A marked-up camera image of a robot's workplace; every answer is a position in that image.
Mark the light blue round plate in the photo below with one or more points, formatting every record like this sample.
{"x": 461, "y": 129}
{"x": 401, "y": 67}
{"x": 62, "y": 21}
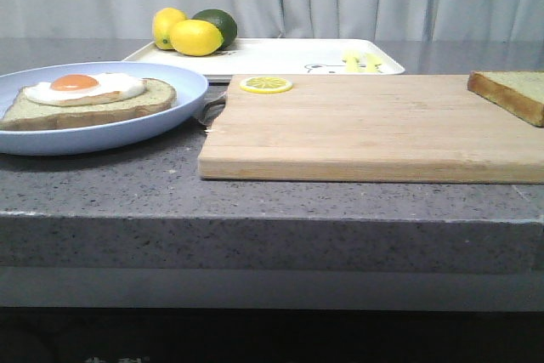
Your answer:
{"x": 189, "y": 85}

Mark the fried egg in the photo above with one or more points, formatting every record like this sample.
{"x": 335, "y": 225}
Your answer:
{"x": 85, "y": 89}

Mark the bread slice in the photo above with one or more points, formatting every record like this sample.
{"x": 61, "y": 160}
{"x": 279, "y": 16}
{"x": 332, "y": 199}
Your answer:
{"x": 26, "y": 115}
{"x": 518, "y": 92}

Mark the white bear tray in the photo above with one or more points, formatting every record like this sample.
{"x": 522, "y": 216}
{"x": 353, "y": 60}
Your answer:
{"x": 267, "y": 56}

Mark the lemon slice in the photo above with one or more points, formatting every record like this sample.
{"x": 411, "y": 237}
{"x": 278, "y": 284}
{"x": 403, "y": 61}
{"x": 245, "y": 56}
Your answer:
{"x": 265, "y": 85}

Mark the yellow plastic fork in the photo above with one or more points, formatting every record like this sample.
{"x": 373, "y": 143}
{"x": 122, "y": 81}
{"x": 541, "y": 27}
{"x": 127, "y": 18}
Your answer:
{"x": 351, "y": 58}

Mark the yellow plastic knife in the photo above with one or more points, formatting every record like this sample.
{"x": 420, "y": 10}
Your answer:
{"x": 372, "y": 63}

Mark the green lime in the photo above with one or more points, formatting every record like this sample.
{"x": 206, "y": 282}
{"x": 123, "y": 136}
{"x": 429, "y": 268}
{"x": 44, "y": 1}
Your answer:
{"x": 223, "y": 21}

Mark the front yellow lemon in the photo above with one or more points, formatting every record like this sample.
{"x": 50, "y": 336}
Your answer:
{"x": 195, "y": 37}

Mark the yellow lemon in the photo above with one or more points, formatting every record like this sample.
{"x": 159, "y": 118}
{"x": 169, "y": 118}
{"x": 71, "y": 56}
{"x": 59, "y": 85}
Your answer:
{"x": 195, "y": 37}
{"x": 162, "y": 23}

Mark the wooden cutting board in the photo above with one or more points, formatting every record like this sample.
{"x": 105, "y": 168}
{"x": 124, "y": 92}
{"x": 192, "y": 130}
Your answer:
{"x": 371, "y": 128}

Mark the rear yellow lemon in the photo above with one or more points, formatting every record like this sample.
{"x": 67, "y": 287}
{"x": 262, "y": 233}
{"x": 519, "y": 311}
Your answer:
{"x": 162, "y": 23}

